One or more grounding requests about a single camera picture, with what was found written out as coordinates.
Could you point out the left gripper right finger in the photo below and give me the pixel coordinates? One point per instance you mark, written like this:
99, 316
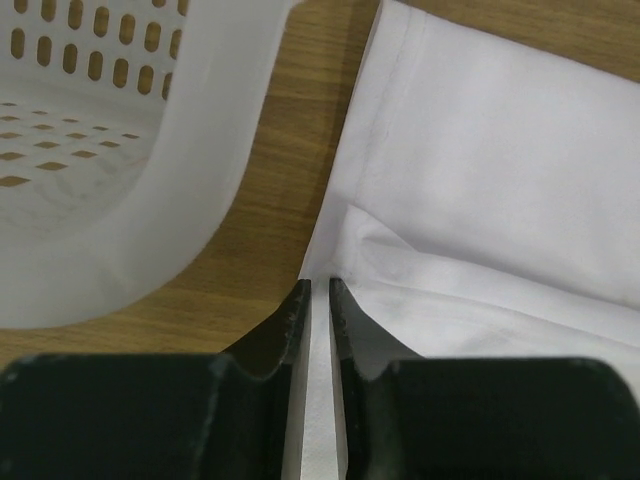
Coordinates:
411, 417

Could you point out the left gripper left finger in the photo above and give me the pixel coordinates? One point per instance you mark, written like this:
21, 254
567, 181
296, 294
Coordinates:
223, 415

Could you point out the white t shirt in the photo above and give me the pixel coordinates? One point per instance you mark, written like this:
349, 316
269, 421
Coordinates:
483, 201

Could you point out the white plastic basket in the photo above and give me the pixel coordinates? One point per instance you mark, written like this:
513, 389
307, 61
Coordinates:
126, 128

